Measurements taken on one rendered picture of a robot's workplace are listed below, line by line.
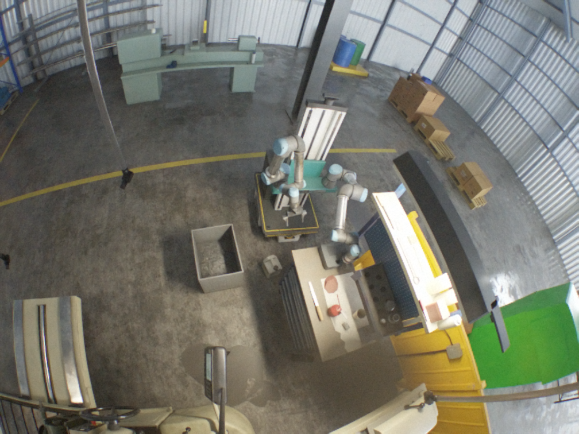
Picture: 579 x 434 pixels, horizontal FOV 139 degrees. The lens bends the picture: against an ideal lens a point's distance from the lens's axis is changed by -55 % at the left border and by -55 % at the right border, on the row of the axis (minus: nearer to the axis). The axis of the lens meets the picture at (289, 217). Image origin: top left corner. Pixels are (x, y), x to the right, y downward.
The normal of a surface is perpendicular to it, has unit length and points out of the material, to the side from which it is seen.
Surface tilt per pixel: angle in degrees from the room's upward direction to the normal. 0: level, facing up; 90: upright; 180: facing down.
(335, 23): 90
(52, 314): 0
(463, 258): 58
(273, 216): 0
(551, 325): 84
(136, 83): 90
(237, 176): 0
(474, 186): 90
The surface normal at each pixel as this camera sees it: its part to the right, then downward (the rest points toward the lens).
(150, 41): 0.30, 0.84
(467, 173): -0.92, 0.18
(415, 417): 0.22, -0.52
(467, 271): -0.69, -0.19
